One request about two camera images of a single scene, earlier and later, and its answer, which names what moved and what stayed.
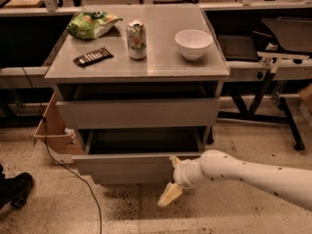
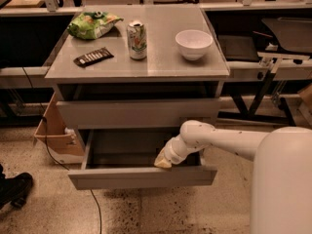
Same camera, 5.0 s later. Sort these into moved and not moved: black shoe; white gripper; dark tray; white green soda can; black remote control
Moved: white gripper
Not moved: black shoe; black remote control; white green soda can; dark tray
